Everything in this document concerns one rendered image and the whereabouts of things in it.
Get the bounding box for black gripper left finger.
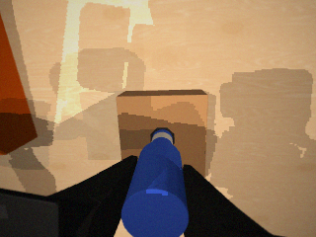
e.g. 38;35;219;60
0;155;138;237

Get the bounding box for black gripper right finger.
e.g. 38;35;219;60
183;164;284;237

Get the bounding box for blue cylinder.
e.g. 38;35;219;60
121;140;189;237

